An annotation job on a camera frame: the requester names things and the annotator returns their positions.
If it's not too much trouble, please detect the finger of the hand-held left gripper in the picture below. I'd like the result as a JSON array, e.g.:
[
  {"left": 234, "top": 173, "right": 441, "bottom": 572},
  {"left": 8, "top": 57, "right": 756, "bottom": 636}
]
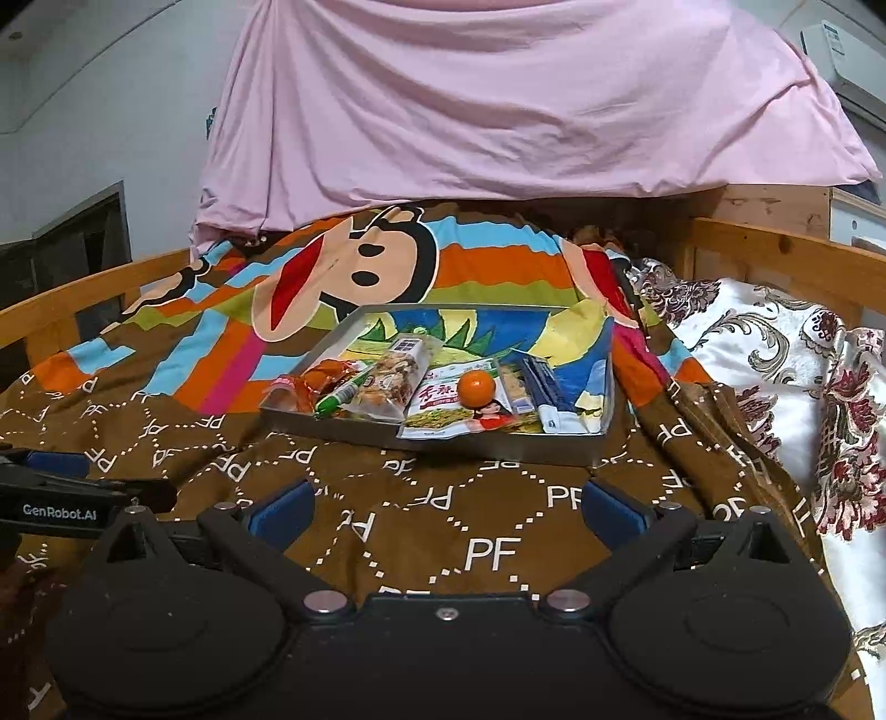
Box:
[
  {"left": 104, "top": 477, "right": 179, "bottom": 519},
  {"left": 0, "top": 449, "right": 92, "bottom": 484}
]

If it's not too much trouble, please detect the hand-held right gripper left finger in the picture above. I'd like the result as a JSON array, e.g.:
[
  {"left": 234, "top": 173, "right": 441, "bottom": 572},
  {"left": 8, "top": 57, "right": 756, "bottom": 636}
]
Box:
[{"left": 97, "top": 479, "right": 354, "bottom": 619}]

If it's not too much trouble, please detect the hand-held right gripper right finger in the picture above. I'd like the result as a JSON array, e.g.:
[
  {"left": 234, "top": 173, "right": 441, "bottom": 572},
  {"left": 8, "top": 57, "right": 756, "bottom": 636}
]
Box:
[{"left": 540, "top": 479, "right": 799, "bottom": 619}]

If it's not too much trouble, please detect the reddish clear snack packet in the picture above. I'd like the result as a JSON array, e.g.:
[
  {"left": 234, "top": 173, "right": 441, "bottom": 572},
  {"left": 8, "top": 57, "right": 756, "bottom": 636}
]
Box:
[{"left": 266, "top": 374, "right": 312, "bottom": 416}]

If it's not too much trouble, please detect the blue snack packet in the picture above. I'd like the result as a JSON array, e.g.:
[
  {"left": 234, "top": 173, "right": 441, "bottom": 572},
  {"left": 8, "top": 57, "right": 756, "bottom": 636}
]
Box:
[{"left": 521, "top": 354, "right": 579, "bottom": 436}]

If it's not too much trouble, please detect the grey metal tray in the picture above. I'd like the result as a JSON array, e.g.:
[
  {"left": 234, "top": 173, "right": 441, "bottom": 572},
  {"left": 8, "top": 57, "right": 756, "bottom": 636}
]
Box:
[{"left": 259, "top": 303, "right": 617, "bottom": 468}]

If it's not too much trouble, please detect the gold foil snack packet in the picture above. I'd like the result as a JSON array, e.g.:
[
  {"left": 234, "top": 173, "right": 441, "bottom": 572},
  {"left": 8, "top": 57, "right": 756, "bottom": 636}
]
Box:
[{"left": 297, "top": 358, "right": 364, "bottom": 409}]

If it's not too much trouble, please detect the clear rice crisp packet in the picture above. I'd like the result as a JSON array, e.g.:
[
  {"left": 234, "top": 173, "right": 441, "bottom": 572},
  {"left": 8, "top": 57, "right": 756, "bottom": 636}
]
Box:
[{"left": 497, "top": 361, "right": 539, "bottom": 416}]

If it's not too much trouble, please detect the clear brown nut snack packet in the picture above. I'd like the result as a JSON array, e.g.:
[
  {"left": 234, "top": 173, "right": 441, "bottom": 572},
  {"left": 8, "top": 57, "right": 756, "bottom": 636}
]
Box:
[{"left": 342, "top": 334, "right": 431, "bottom": 425}]

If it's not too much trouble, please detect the orange mandarin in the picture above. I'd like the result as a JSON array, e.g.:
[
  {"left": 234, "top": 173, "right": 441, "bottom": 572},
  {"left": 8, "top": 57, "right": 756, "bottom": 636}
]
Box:
[{"left": 458, "top": 370, "right": 498, "bottom": 408}]

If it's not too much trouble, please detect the white green snack packet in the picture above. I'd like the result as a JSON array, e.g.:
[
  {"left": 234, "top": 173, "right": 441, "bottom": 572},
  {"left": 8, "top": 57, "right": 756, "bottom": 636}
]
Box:
[{"left": 400, "top": 358, "right": 522, "bottom": 440}]

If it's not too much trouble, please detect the printed cartoon blanket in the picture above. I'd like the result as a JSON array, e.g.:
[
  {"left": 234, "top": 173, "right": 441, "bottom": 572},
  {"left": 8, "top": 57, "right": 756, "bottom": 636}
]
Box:
[{"left": 0, "top": 200, "right": 866, "bottom": 720}]

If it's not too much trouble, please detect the white floral quilt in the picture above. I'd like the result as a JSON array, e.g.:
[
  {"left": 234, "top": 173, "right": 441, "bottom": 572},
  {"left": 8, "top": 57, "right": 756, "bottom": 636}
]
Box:
[{"left": 623, "top": 258, "right": 886, "bottom": 666}]

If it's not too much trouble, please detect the dark window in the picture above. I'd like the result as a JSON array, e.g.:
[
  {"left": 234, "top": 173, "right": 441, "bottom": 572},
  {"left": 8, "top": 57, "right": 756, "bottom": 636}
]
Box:
[{"left": 0, "top": 181, "right": 132, "bottom": 375}]

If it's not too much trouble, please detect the white cabinet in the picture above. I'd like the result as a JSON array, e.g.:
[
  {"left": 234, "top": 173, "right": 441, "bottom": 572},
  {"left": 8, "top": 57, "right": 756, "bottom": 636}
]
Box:
[{"left": 831, "top": 187, "right": 886, "bottom": 254}]

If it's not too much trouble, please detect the pink bed sheet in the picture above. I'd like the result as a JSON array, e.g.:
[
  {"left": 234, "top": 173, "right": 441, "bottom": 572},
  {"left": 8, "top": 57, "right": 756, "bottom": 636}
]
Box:
[{"left": 192, "top": 0, "right": 880, "bottom": 268}]

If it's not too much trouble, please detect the white air conditioner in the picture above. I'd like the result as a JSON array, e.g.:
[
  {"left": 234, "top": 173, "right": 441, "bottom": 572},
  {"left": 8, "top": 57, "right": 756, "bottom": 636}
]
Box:
[{"left": 799, "top": 19, "right": 886, "bottom": 122}]

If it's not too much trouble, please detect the wooden bed frame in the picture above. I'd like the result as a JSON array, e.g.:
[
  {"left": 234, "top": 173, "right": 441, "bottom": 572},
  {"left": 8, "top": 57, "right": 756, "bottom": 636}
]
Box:
[{"left": 0, "top": 183, "right": 886, "bottom": 389}]

